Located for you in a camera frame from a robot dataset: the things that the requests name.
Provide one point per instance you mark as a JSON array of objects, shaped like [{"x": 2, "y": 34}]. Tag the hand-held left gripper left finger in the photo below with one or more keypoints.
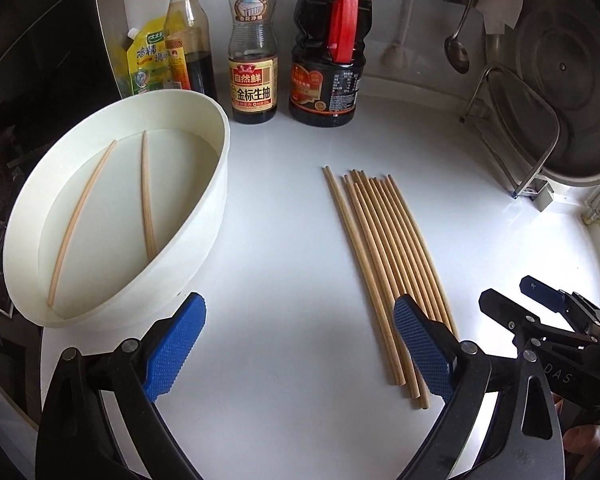
[{"x": 175, "y": 347}]

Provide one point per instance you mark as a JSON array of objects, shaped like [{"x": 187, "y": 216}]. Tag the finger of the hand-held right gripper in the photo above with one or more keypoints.
[
  {"x": 500, "y": 307},
  {"x": 542, "y": 292}
]

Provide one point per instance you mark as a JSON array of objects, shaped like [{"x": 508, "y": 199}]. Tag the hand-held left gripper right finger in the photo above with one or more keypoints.
[{"x": 422, "y": 350}]

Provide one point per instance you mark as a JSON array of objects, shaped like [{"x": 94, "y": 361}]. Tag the bunch of wooden chopsticks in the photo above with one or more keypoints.
[{"x": 380, "y": 260}]

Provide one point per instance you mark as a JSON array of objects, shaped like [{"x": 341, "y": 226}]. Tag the white oval plastic basin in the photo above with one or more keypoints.
[{"x": 200, "y": 220}]

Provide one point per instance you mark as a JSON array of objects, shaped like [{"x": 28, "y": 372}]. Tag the light wooden chopstick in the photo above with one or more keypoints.
[
  {"x": 77, "y": 215},
  {"x": 146, "y": 195}
]

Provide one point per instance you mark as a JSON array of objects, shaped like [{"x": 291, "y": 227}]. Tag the person's right hand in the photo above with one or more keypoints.
[{"x": 579, "y": 445}]

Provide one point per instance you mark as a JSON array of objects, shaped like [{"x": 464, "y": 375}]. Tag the metal lid rack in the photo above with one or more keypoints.
[{"x": 541, "y": 196}]

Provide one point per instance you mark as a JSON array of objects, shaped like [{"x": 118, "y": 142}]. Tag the large grey metal pot lid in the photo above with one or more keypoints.
[{"x": 580, "y": 110}]

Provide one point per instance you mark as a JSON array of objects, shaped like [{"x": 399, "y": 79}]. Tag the metal hanging spoon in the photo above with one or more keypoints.
[{"x": 456, "y": 55}]

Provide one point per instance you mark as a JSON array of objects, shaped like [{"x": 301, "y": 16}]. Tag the clear soy sauce bottle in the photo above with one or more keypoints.
[{"x": 252, "y": 87}]

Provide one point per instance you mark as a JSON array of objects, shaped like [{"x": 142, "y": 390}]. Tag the yellow green seasoning pouch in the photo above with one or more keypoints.
[{"x": 147, "y": 65}]

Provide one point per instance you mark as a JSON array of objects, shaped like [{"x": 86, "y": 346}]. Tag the white plastic hanging utensil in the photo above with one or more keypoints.
[{"x": 404, "y": 20}]

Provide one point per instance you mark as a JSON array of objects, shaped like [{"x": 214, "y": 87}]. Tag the yellow cap dark sauce bottle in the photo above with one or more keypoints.
[{"x": 187, "y": 25}]

